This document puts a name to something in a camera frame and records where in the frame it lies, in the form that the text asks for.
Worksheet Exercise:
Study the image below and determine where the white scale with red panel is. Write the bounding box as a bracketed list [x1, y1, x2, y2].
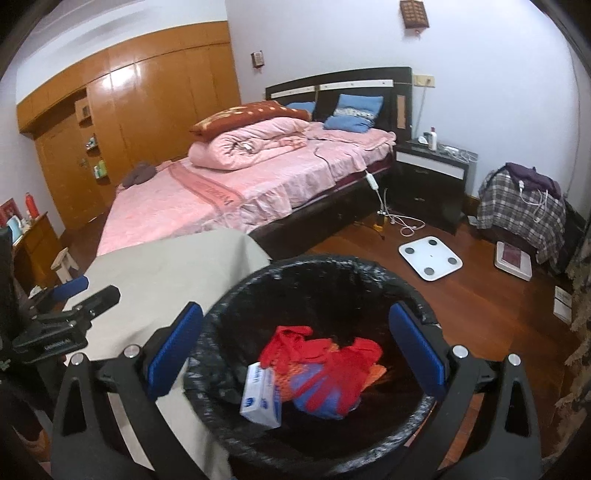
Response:
[494, 240, 533, 281]

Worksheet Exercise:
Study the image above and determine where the white and blue cardboard box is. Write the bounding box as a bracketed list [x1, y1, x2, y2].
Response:
[240, 361, 284, 429]

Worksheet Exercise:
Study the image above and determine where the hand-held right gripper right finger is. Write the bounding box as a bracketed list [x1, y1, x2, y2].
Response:
[389, 301, 542, 480]

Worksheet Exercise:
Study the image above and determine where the dark purple garment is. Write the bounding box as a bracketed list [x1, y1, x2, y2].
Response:
[505, 161, 562, 199]

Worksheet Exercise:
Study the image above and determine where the blue patterned pillow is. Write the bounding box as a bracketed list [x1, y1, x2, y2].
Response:
[323, 95, 384, 134]

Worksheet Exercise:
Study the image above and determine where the large brown wall lamp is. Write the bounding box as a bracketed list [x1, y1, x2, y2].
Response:
[399, 0, 429, 33]

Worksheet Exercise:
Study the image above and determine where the large red photo frame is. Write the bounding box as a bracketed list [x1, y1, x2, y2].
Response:
[0, 198, 20, 227]

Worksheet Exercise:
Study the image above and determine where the pink bedsheet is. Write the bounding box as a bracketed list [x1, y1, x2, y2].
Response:
[97, 127, 398, 257]

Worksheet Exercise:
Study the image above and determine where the wooden sideboard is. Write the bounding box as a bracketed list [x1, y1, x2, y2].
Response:
[11, 212, 63, 297]

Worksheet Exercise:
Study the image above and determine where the brown floral blanket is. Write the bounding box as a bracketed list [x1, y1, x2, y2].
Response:
[190, 100, 313, 140]

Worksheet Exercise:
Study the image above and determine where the black and white nightstand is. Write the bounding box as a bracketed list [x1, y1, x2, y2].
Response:
[387, 138, 478, 236]

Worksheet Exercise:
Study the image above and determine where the white floor cable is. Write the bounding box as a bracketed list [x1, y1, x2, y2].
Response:
[388, 212, 426, 239]

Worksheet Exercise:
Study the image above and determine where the folded pink quilt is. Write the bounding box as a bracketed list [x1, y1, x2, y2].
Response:
[188, 117, 311, 172]

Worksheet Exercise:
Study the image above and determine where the small wooden stool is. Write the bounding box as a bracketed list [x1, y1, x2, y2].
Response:
[51, 248, 79, 284]

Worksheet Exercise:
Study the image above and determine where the white charging cable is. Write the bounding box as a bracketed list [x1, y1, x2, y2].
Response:
[517, 180, 553, 223]

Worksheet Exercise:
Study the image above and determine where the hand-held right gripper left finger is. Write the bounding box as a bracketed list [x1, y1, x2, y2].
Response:
[51, 301, 205, 480]

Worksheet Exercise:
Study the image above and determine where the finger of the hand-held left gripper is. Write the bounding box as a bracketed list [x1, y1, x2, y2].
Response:
[28, 276, 89, 311]
[60, 285, 122, 325]

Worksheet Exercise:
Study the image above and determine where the black bag lined trash bin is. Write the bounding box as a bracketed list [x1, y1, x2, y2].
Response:
[183, 254, 444, 474]

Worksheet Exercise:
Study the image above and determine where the plaid cloth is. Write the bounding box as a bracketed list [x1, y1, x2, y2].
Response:
[475, 168, 568, 269]

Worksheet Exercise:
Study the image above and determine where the blue plastic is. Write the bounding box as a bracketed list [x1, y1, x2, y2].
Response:
[293, 364, 363, 420]

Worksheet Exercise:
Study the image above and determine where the wooden wardrobe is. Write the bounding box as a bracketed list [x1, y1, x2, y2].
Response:
[16, 21, 242, 232]

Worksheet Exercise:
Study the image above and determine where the white bathroom scale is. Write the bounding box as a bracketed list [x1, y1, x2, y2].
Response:
[398, 236, 464, 282]

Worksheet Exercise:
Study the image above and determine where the white booklet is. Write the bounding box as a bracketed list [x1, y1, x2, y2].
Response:
[554, 286, 574, 324]

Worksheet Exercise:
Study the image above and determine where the dark wooden bed frame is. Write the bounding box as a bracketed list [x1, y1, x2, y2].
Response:
[249, 67, 413, 260]

